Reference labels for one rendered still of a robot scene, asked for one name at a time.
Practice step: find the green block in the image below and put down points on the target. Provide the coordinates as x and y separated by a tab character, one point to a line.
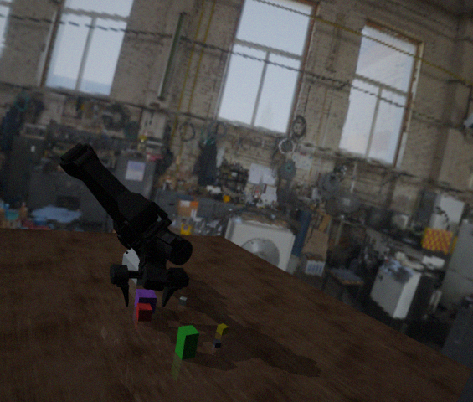
187	336
185	353

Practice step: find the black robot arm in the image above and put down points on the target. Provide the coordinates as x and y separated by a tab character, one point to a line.
134	217

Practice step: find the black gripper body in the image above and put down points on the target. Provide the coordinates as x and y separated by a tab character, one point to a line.
120	275

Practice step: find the purple block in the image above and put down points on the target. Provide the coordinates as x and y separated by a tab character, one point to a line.
146	296

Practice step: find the small yellow block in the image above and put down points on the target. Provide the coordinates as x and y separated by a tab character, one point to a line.
222	329

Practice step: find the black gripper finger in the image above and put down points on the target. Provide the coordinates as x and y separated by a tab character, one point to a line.
125	289
168	291

